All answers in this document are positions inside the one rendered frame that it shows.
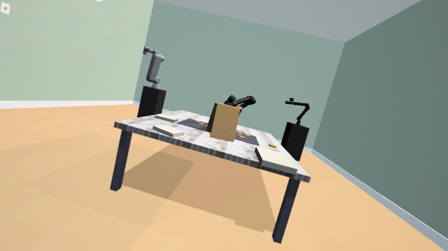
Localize brown wooden board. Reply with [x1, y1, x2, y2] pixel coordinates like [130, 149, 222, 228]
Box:
[207, 102, 242, 142]

